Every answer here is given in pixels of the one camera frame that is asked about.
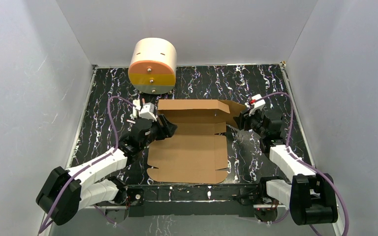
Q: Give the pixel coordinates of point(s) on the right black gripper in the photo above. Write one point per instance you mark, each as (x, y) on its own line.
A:
(241, 118)

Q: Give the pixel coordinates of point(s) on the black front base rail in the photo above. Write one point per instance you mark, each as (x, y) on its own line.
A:
(244, 200)

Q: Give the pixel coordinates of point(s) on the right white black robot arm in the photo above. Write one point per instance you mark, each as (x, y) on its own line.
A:
(293, 166)

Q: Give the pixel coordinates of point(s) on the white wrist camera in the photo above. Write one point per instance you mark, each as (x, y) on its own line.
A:
(255, 103)
(147, 112)

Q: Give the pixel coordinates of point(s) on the round white drawer cabinet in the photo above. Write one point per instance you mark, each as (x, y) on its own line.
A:
(153, 66)

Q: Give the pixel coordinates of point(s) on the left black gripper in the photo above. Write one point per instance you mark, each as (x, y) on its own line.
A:
(158, 127)

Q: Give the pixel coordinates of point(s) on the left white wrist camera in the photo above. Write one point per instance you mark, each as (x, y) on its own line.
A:
(147, 112)

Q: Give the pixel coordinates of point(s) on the brown cardboard box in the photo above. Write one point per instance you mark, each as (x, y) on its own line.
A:
(197, 152)

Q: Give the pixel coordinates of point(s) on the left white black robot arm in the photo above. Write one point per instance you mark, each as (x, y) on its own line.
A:
(91, 172)

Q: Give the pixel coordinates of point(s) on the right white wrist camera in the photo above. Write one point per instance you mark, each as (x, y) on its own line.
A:
(255, 103)

